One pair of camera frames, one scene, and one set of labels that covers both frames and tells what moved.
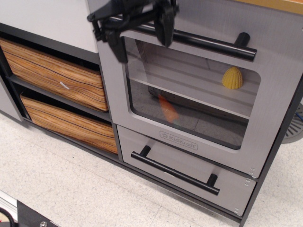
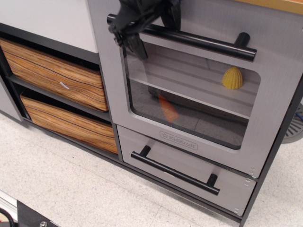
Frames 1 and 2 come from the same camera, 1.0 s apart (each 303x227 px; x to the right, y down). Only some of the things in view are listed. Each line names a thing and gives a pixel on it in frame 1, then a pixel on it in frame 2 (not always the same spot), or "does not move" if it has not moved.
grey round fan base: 295,132 does not move
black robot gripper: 122,14 → 134,16
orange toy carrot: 170,111 does not move
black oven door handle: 239,48 does not move
